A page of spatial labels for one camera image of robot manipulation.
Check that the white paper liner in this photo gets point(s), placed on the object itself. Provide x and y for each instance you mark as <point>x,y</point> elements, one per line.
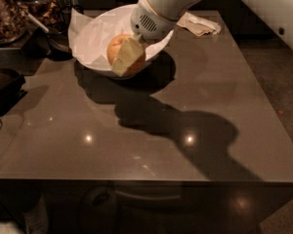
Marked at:
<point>91,36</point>

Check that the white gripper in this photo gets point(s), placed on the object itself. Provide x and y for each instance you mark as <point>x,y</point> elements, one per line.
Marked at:
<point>148,20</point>

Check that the glass jar of snacks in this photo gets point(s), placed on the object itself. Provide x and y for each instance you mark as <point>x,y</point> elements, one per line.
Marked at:
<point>12,22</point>

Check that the white bowl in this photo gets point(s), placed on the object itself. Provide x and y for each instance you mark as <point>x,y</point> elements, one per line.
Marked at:
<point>101,65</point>

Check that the folded paper napkins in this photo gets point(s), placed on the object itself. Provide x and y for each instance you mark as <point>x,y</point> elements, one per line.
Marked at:
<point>198,26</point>

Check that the white scoop handle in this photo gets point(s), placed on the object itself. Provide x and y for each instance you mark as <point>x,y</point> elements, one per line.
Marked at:
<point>34,18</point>

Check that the dark tray at left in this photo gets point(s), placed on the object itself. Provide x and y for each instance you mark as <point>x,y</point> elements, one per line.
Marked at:
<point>10,89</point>

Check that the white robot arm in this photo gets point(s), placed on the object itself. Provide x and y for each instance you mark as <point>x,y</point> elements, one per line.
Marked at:
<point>127,54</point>

